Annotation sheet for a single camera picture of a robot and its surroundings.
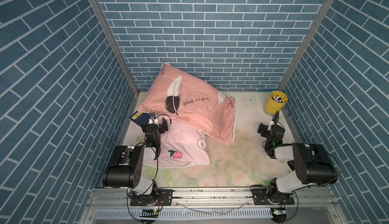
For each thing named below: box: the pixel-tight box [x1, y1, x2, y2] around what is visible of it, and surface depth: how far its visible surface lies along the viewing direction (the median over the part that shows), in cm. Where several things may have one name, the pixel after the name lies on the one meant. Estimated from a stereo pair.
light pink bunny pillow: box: [143, 118, 211, 168], surface depth 85 cm
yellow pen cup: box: [264, 90, 289, 115], surface depth 102 cm
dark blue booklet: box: [128, 110, 150, 127], surface depth 107 cm
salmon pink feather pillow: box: [137, 63, 237, 145], surface depth 95 cm
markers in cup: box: [273, 94, 288, 103], surface depth 102 cm
